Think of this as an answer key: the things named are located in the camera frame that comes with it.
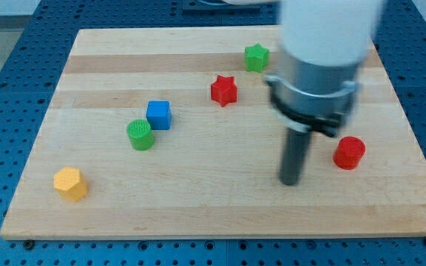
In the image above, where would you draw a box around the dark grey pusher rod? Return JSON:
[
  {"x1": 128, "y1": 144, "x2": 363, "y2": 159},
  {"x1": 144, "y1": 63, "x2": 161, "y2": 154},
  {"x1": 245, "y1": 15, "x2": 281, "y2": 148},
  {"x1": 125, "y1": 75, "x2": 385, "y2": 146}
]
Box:
[{"x1": 279, "y1": 129, "x2": 311, "y2": 185}]

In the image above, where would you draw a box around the yellow hexagon block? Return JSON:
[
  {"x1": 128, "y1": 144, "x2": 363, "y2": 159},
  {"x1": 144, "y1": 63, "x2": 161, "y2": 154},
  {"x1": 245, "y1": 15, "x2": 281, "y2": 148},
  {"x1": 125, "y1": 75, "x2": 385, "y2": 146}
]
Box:
[{"x1": 53, "y1": 167, "x2": 89, "y2": 202}]

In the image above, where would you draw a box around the green star block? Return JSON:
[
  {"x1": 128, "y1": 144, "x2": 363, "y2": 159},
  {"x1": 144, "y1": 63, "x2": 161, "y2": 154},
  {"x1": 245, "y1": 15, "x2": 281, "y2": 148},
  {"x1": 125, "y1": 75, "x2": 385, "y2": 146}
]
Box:
[{"x1": 244, "y1": 43, "x2": 269, "y2": 73}]

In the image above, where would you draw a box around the green cylinder block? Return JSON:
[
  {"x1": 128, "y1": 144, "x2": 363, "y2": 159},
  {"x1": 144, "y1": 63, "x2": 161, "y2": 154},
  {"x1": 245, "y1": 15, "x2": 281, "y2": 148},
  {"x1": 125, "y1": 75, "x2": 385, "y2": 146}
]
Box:
[{"x1": 126, "y1": 119, "x2": 155, "y2": 151}]

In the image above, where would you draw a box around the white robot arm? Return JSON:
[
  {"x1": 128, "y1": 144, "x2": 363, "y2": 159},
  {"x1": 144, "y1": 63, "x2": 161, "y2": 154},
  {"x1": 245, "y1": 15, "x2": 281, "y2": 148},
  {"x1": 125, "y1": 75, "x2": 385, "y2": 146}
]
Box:
[{"x1": 265, "y1": 0, "x2": 386, "y2": 185}]

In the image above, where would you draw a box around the red star block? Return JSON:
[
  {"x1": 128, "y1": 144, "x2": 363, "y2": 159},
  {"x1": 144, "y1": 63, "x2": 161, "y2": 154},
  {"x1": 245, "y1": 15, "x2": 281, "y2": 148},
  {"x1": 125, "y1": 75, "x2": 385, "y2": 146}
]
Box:
[{"x1": 210, "y1": 75, "x2": 238, "y2": 107}]

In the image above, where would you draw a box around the red cylinder block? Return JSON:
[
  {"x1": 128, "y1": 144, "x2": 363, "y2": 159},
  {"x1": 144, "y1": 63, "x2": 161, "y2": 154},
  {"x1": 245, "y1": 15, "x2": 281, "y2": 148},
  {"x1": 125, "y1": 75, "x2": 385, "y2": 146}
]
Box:
[{"x1": 333, "y1": 136, "x2": 366, "y2": 170}]

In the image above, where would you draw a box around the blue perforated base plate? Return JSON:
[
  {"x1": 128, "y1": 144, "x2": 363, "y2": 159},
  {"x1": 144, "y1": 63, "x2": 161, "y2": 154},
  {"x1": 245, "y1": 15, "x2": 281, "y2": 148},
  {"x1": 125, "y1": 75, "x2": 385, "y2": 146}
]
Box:
[{"x1": 0, "y1": 1, "x2": 426, "y2": 265}]

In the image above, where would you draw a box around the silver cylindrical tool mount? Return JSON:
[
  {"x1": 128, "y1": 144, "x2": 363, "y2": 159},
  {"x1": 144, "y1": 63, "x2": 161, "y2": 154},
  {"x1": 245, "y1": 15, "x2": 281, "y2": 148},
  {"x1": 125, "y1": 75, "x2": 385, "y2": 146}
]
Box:
[{"x1": 265, "y1": 47, "x2": 361, "y2": 137}]

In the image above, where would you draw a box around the blue cube block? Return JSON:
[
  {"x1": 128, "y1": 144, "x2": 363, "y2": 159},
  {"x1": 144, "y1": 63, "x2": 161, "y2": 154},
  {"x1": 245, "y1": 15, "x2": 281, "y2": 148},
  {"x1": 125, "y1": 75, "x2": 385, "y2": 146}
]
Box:
[{"x1": 146, "y1": 100, "x2": 172, "y2": 130}]

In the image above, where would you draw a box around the light wooden board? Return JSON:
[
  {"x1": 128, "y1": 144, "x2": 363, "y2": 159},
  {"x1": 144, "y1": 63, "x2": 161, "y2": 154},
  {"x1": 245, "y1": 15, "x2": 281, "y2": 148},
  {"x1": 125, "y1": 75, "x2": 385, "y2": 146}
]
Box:
[{"x1": 0, "y1": 26, "x2": 426, "y2": 240}]

